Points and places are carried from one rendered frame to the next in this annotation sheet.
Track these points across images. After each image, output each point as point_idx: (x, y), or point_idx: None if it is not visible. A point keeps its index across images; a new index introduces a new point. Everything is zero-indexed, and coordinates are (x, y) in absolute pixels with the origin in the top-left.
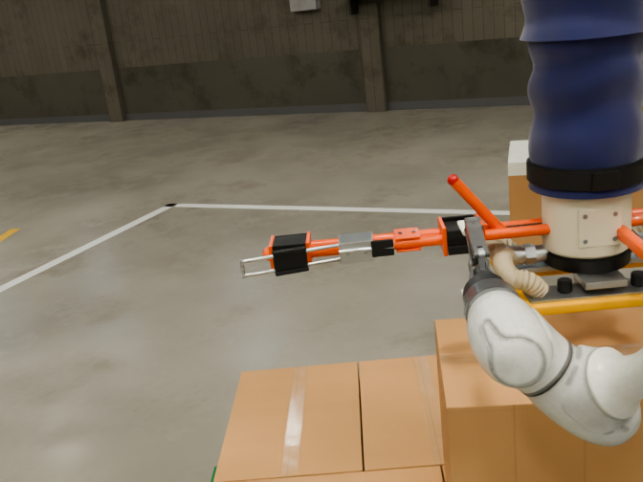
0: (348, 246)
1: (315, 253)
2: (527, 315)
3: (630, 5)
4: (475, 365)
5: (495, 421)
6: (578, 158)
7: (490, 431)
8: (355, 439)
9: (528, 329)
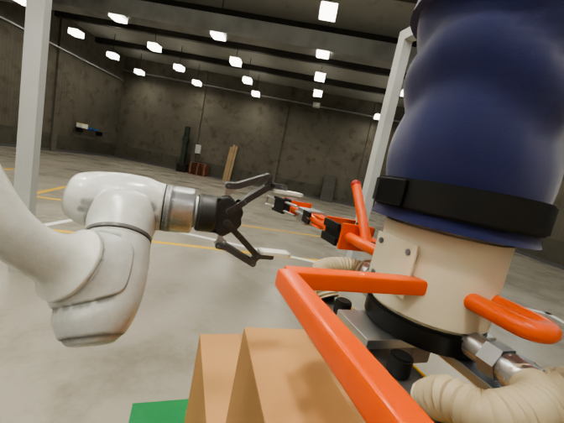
0: (300, 209)
1: (291, 208)
2: (106, 175)
3: None
4: (311, 346)
5: (246, 364)
6: (388, 161)
7: (243, 370)
8: None
9: (83, 174)
